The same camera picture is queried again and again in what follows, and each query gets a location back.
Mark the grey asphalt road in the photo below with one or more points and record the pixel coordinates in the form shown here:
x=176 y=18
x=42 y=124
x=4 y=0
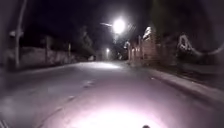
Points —
x=100 y=86

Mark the dark tree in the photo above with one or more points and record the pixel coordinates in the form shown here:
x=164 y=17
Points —
x=85 y=43

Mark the bright street lamp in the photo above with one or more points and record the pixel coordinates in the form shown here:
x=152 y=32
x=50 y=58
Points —
x=118 y=26

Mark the robot's own part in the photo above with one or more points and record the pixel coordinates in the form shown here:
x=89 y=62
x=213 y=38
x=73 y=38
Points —
x=146 y=126

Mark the low kerb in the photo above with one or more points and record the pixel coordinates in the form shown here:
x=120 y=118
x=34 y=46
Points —
x=36 y=69

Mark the pale concrete kerb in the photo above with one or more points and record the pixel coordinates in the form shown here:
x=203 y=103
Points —
x=188 y=85

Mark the dark verge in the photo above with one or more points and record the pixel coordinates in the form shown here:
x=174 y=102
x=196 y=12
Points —
x=196 y=75

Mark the tall utility pole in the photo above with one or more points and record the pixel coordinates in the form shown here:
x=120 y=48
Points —
x=17 y=40

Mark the wall with posts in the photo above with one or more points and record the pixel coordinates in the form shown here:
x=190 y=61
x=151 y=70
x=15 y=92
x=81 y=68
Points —
x=150 y=50

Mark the long pale wall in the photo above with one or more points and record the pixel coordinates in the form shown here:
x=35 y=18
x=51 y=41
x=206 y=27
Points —
x=33 y=56

